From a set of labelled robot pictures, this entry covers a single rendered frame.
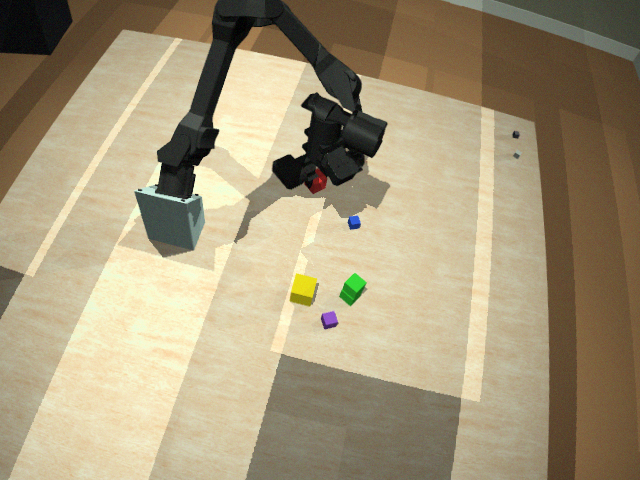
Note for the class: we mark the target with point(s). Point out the blue block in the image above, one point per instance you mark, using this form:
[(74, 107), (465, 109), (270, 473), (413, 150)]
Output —
[(354, 222)]

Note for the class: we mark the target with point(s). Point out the red block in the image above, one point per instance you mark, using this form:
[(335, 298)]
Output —
[(319, 183)]

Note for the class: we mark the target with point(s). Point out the yellow block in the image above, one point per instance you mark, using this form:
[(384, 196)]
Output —
[(302, 290)]

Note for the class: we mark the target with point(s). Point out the small purple block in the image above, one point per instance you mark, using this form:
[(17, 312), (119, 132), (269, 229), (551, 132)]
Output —
[(329, 320)]

